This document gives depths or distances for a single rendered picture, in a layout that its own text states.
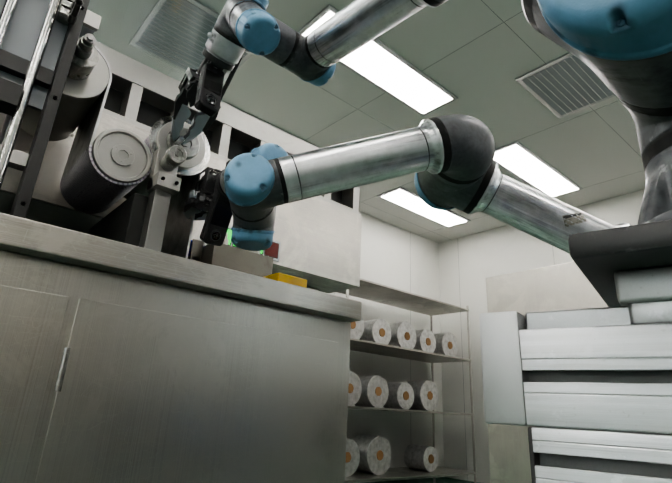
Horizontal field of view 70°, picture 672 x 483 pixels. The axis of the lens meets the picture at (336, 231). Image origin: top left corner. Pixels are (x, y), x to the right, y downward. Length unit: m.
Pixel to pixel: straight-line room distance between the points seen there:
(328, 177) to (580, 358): 0.48
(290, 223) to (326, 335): 0.81
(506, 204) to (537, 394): 0.60
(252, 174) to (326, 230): 1.11
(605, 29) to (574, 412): 0.27
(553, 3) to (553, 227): 0.65
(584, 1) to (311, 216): 1.49
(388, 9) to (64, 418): 0.77
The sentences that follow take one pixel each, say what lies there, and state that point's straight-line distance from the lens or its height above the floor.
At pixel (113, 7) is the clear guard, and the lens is 1.65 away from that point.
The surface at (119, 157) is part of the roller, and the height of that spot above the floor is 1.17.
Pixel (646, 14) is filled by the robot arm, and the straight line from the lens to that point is 0.38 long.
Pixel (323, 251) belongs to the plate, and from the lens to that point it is 1.79.
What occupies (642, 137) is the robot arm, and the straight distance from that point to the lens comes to 0.52.
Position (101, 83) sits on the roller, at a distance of 1.20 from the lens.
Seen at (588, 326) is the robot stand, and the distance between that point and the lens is 0.44.
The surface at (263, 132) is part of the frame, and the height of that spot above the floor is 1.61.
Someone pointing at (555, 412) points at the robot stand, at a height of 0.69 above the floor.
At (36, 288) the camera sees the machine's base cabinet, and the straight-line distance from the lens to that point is 0.76.
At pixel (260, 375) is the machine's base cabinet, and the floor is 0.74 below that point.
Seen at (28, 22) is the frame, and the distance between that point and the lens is 1.10.
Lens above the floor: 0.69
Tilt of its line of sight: 20 degrees up
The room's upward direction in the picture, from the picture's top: 3 degrees clockwise
